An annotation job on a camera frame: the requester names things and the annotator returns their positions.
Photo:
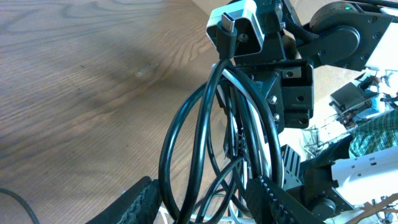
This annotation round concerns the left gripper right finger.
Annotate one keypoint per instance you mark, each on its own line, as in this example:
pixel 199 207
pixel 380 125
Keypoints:
pixel 268 204

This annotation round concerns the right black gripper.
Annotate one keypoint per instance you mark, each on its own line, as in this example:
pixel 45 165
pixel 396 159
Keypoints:
pixel 285 81

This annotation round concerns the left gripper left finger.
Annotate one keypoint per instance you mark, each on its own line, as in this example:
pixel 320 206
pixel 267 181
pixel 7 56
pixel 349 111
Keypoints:
pixel 139 204

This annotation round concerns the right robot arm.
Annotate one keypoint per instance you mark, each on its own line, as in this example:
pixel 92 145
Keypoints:
pixel 353 35

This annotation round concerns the black device on floor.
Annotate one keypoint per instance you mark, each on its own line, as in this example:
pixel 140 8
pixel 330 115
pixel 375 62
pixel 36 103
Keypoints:
pixel 349 98

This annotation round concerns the green plaid cloth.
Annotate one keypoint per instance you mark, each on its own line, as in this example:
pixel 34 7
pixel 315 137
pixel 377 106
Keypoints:
pixel 378 134

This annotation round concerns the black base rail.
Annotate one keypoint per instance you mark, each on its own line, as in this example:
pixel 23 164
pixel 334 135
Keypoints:
pixel 334 182

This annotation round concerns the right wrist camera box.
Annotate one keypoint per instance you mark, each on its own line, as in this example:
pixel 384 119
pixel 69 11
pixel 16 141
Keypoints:
pixel 240 18

